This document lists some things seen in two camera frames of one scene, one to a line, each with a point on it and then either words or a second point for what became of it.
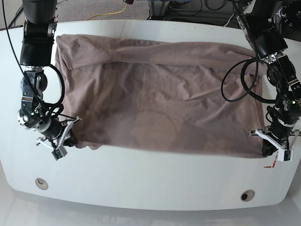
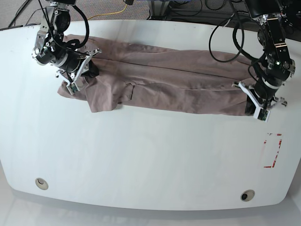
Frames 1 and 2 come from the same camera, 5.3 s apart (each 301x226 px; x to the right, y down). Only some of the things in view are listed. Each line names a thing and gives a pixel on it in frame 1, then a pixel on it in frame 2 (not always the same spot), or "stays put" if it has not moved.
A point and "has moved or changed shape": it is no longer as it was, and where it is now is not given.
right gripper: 280,133 to 263,104
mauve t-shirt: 182,98 has moved or changed shape
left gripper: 54,131 to 70,77
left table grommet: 41,183 stays put
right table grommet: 247,195 stays put
